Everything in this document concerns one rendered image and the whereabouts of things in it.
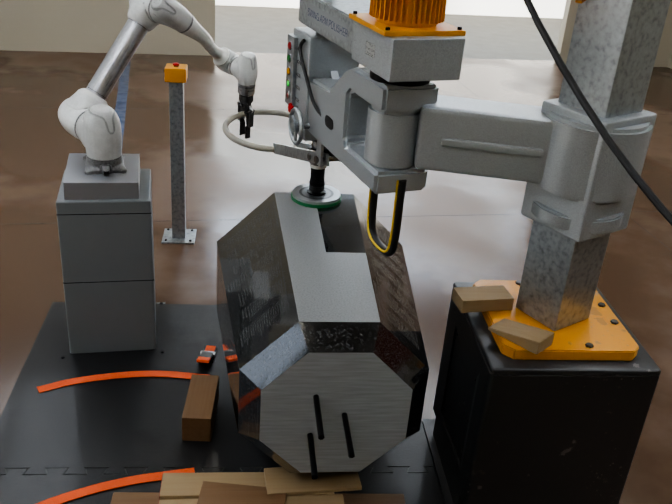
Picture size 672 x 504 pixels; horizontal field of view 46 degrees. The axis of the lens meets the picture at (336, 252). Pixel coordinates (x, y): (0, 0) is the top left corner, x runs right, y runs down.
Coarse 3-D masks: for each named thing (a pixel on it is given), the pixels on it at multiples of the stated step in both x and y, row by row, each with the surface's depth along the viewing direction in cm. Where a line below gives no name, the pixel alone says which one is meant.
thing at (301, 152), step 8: (280, 144) 362; (304, 144) 364; (280, 152) 363; (288, 152) 352; (296, 152) 342; (304, 152) 333; (312, 152) 324; (304, 160) 334; (312, 160) 325; (328, 160) 310; (336, 160) 314
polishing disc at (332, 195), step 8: (304, 184) 349; (296, 192) 340; (304, 192) 341; (328, 192) 343; (336, 192) 344; (304, 200) 334; (312, 200) 334; (320, 200) 335; (328, 200) 335; (336, 200) 337
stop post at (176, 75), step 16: (176, 80) 442; (176, 96) 448; (176, 112) 453; (176, 128) 457; (176, 144) 461; (176, 160) 466; (176, 176) 470; (176, 192) 475; (176, 208) 480; (176, 224) 485; (176, 240) 486; (192, 240) 488
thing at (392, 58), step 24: (312, 0) 292; (336, 0) 288; (360, 0) 292; (312, 24) 295; (336, 24) 273; (360, 24) 252; (360, 48) 254; (384, 48) 238; (408, 48) 235; (432, 48) 238; (456, 48) 241; (384, 72) 239; (408, 72) 238; (432, 72) 242; (456, 72) 245
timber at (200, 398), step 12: (192, 384) 338; (204, 384) 339; (216, 384) 340; (192, 396) 331; (204, 396) 332; (216, 396) 338; (192, 408) 324; (204, 408) 325; (216, 408) 341; (192, 420) 319; (204, 420) 319; (192, 432) 322; (204, 432) 322
